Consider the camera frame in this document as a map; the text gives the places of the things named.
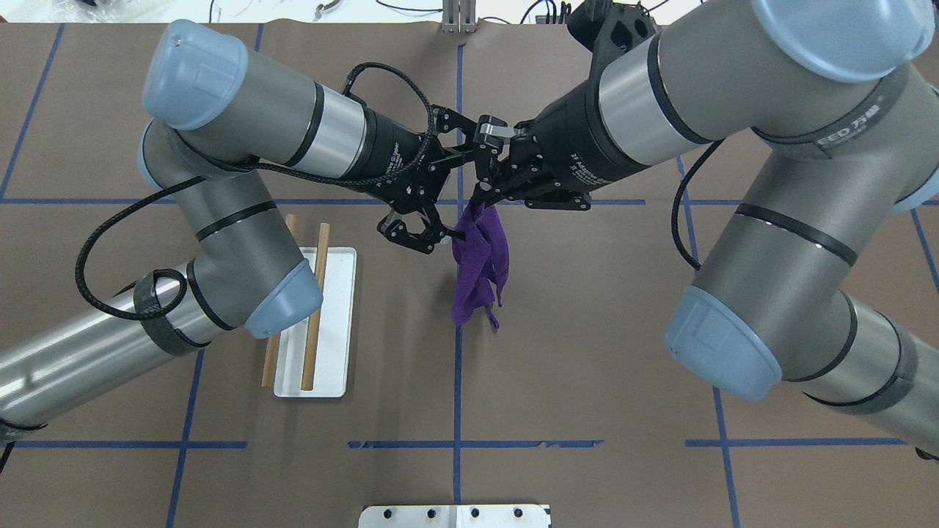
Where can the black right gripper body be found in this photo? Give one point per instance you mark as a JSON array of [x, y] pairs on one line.
[[568, 139]]

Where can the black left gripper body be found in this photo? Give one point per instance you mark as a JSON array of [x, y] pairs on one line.
[[390, 158]]

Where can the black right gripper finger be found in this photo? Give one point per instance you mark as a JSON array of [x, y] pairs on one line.
[[493, 188], [489, 138]]

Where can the purple towel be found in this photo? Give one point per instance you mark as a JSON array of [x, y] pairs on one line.
[[483, 262]]

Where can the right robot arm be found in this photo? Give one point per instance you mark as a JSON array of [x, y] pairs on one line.
[[851, 124]]

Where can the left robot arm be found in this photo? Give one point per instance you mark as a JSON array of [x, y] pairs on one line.
[[221, 113]]

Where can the white rack base tray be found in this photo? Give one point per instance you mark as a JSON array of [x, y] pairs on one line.
[[333, 349]]

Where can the aluminium frame post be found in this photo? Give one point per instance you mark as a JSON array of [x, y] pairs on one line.
[[459, 16]]

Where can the white pedestal column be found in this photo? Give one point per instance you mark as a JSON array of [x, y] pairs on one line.
[[479, 515]]

